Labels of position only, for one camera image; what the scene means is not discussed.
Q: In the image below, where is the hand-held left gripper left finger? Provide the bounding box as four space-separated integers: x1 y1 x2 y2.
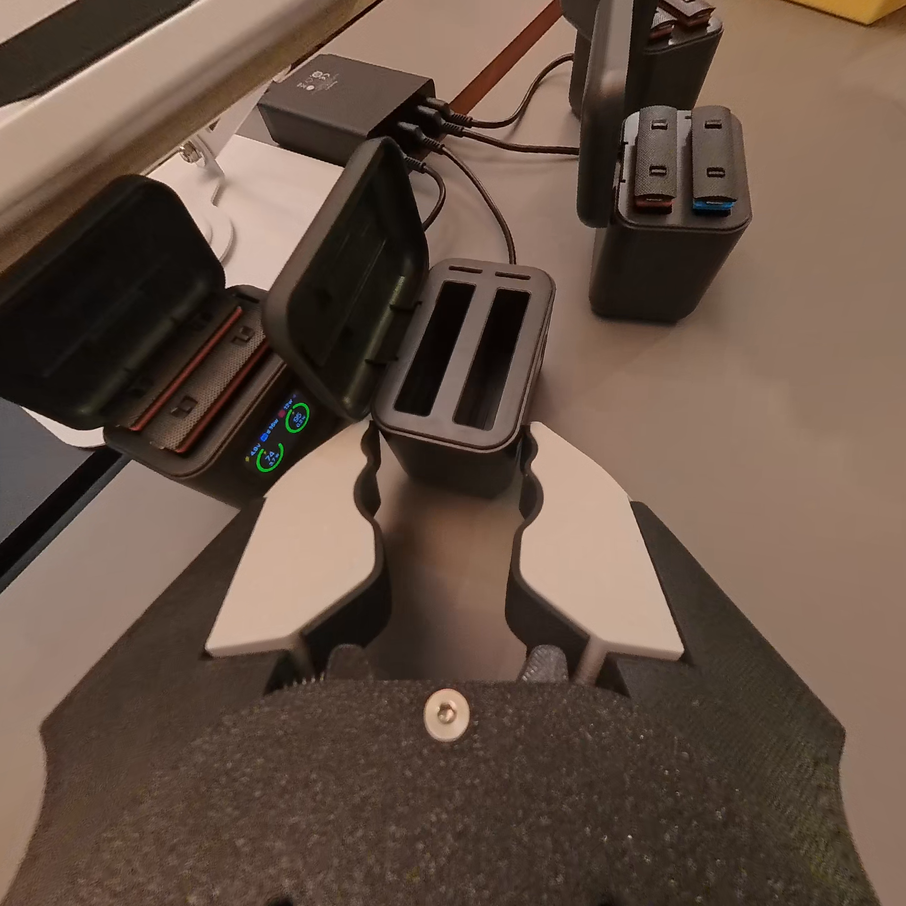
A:
204 427 394 675

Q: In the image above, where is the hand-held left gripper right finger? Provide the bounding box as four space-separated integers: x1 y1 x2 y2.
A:
504 421 686 682

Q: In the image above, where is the black battery charging case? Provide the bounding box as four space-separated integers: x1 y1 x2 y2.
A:
263 136 557 500
568 0 724 120
577 0 753 327
0 176 334 509

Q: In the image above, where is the black battery blue edge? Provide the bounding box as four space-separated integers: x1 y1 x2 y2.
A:
688 105 744 215

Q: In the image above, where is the instruction sheet on wooden stand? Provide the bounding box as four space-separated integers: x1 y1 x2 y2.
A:
0 0 397 273

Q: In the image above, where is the black multiport charger hub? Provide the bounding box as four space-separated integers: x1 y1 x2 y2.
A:
256 54 436 153

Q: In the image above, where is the yellow plastic bin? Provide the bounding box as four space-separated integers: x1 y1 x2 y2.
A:
842 0 906 28

